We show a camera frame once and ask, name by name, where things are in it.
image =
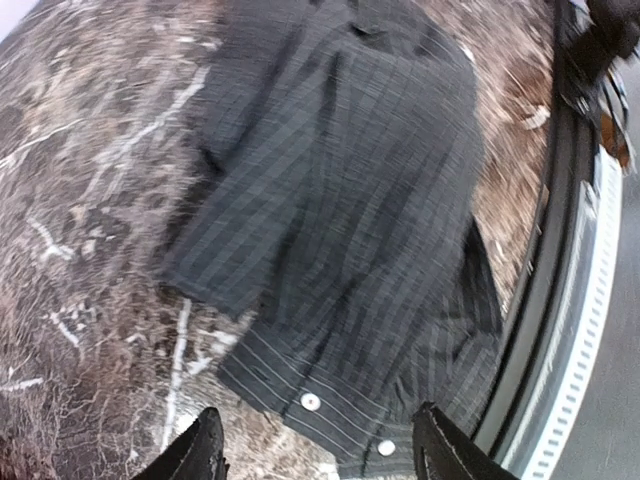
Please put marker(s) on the black clothes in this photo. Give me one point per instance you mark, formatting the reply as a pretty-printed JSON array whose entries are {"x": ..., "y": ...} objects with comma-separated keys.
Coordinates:
[{"x": 346, "y": 146}]

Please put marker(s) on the white slotted cable duct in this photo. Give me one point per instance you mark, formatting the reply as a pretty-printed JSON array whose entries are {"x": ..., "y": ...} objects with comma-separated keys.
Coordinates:
[{"x": 575, "y": 340}]

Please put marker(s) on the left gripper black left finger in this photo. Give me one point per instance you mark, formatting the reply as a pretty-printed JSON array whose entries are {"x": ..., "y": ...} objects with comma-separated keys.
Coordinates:
[{"x": 196, "y": 454}]

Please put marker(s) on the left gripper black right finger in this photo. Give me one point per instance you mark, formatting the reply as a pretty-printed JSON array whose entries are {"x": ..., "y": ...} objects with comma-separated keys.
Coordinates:
[{"x": 442, "y": 451}]

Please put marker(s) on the black curved front rail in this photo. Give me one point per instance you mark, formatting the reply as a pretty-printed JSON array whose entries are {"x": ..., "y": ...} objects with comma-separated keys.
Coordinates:
[{"x": 535, "y": 306}]

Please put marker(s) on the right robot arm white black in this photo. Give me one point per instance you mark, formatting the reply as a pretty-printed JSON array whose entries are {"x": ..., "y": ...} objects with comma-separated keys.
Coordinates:
[{"x": 590, "y": 104}]

